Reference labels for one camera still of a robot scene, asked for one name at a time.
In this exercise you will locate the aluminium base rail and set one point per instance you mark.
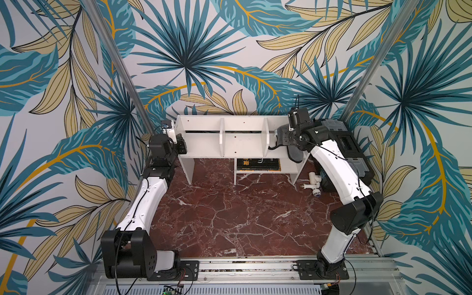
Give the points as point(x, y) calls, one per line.
point(362, 274)

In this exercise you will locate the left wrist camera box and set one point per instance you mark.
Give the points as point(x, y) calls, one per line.
point(168, 127)

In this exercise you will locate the left aluminium corner post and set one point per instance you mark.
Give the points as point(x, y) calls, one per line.
point(105, 34)

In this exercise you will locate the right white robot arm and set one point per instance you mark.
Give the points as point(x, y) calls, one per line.
point(359, 204)

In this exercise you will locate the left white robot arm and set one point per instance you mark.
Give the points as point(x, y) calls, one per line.
point(128, 251)

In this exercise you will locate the aluminium corner post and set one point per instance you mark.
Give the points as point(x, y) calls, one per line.
point(105, 34)
point(392, 34)

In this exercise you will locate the dark grey green cloth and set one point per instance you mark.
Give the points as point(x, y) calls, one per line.
point(295, 154)

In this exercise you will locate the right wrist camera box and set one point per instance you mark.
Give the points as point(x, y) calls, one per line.
point(299, 119)

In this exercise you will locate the white wooden bookshelf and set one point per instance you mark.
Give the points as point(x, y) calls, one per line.
point(234, 137)

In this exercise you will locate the black yellow book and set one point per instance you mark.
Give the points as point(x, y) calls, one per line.
point(256, 165)

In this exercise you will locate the right aluminium corner post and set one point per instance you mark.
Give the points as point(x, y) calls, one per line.
point(392, 34)

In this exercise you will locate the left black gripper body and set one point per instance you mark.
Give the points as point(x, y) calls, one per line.
point(181, 148)

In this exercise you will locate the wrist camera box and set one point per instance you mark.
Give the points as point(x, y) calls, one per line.
point(299, 119)
point(168, 127)

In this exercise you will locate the white pvc pipe fitting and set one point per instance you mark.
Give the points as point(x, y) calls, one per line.
point(314, 184)

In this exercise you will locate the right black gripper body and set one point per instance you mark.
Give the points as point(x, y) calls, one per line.
point(295, 152)

